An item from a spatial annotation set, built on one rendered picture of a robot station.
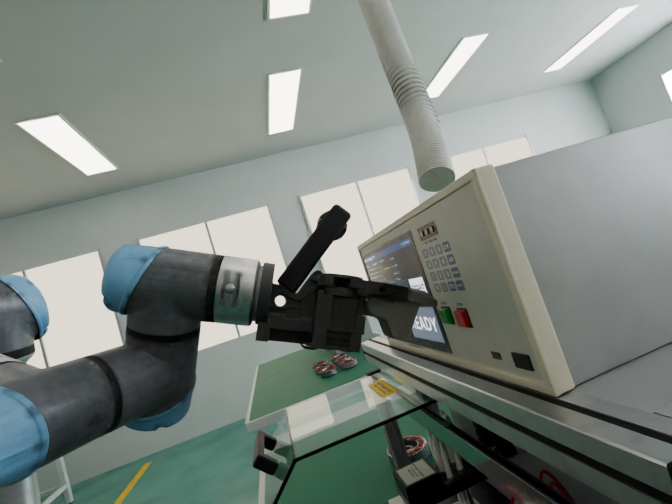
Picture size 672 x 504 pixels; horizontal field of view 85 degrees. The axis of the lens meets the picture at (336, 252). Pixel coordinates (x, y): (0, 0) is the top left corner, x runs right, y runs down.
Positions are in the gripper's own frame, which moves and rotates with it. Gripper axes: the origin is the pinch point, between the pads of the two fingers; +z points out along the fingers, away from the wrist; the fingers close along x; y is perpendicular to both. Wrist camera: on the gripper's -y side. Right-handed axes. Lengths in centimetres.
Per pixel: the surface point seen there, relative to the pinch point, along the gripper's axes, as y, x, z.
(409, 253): -5.9, -4.9, -0.8
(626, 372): 5.5, 15.6, 11.4
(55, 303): 30, -468, -275
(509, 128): -328, -468, 328
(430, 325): 3.5, -6.1, 3.6
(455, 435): 16.3, -1.5, 5.7
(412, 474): 28.2, -20.0, 8.6
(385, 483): 44, -53, 16
